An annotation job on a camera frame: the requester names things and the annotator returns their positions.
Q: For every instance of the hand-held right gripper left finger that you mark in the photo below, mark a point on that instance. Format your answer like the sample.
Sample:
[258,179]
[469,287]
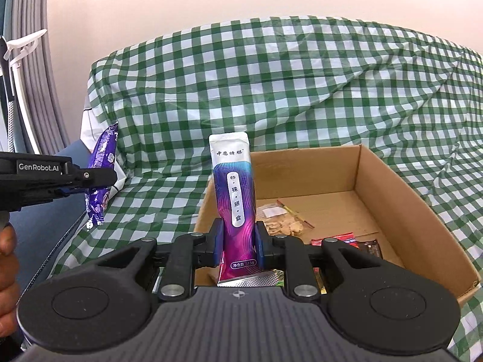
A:
[218,241]

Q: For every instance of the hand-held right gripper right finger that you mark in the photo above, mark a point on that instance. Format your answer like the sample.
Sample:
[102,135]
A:
[260,241]

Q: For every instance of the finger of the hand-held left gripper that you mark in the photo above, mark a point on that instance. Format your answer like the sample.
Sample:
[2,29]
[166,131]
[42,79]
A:
[68,193]
[94,177]

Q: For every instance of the clear cookie packet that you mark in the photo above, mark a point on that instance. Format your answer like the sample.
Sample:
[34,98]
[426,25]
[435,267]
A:
[281,224]

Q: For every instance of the purple snack bar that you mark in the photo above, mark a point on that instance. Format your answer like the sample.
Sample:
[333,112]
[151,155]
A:
[103,151]

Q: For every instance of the small silver sachet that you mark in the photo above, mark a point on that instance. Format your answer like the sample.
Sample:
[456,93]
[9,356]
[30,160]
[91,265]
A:
[234,181]

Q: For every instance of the yellow snack packet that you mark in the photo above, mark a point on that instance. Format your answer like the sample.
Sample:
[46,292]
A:
[322,284]

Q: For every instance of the red snack packet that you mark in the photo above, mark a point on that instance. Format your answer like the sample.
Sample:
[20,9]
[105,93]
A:
[339,238]

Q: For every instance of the dark brown snack packet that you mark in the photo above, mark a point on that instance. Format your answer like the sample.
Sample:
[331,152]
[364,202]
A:
[368,248]

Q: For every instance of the brown cardboard box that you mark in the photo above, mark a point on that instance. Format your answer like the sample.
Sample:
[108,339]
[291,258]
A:
[396,211]

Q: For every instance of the person's left hand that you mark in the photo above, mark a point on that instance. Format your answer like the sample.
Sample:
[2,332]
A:
[7,241]

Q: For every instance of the green snack packet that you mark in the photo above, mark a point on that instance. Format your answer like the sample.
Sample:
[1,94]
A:
[278,275]

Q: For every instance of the grey curtain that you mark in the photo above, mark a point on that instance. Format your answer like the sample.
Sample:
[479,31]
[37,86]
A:
[37,83]

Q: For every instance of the white plastic hanger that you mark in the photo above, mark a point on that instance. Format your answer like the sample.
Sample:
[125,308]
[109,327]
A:
[14,46]

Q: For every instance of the green white checkered cloth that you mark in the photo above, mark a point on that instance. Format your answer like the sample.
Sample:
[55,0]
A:
[302,83]

